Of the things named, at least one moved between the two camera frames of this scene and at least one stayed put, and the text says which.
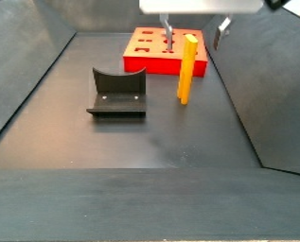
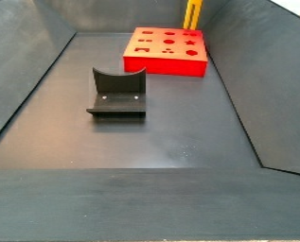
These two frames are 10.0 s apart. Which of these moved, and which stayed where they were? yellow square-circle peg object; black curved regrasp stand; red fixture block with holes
Moved: yellow square-circle peg object
Stayed: red fixture block with holes; black curved regrasp stand
